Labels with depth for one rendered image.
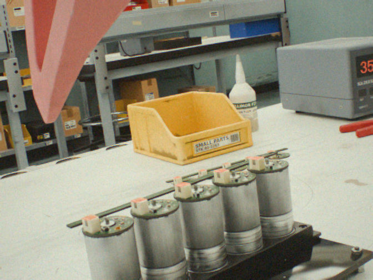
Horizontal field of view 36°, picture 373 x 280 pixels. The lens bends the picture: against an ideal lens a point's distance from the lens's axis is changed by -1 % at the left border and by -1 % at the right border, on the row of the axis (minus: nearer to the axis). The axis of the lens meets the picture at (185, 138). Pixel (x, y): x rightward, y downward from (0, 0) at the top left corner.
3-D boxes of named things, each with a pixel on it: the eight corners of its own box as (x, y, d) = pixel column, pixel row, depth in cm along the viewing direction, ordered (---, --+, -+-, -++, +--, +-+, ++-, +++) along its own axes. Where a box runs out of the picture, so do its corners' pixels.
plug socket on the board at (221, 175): (234, 180, 32) (232, 168, 32) (223, 184, 32) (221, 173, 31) (224, 178, 33) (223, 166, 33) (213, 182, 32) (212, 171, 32)
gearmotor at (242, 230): (273, 257, 33) (264, 173, 32) (243, 273, 32) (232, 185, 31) (243, 248, 35) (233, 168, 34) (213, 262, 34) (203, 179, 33)
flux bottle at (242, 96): (233, 134, 74) (224, 57, 72) (232, 129, 77) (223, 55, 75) (260, 131, 74) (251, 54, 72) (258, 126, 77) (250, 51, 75)
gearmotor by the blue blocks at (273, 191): (303, 241, 35) (296, 160, 34) (277, 255, 34) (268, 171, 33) (273, 233, 37) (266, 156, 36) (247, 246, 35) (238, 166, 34)
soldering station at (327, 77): (419, 108, 75) (415, 34, 74) (352, 124, 71) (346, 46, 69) (342, 99, 89) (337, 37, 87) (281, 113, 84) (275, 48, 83)
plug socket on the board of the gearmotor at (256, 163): (268, 167, 34) (267, 156, 34) (258, 171, 33) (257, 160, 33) (258, 165, 34) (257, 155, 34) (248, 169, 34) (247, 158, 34)
